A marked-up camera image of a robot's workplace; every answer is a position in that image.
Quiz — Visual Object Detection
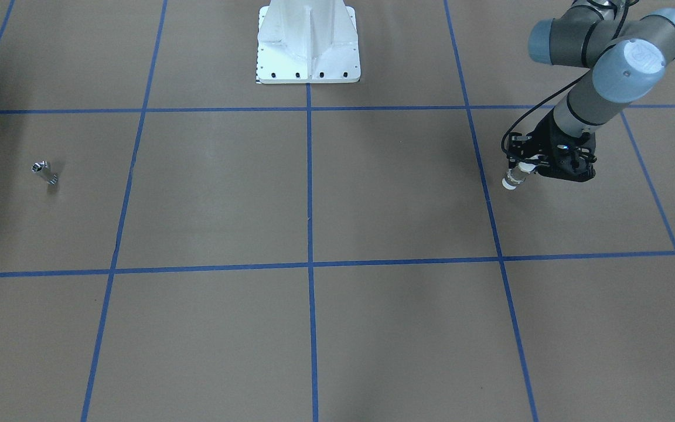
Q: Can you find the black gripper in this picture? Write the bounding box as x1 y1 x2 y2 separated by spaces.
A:
532 115 597 182

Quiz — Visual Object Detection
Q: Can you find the white PPR pipe fitting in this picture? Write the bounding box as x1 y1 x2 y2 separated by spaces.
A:
502 161 536 190

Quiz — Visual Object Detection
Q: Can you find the chrome tee valve fitting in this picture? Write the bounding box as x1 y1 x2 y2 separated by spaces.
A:
30 161 59 185

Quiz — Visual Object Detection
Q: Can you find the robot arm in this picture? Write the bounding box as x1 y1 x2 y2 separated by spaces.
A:
508 1 675 182

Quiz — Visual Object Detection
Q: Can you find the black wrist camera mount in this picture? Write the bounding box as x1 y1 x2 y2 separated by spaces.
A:
504 132 541 165

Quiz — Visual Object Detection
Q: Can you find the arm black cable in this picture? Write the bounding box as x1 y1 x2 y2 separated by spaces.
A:
500 0 631 162

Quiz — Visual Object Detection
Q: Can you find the white pedestal column base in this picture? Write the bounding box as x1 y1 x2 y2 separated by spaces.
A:
255 1 362 84

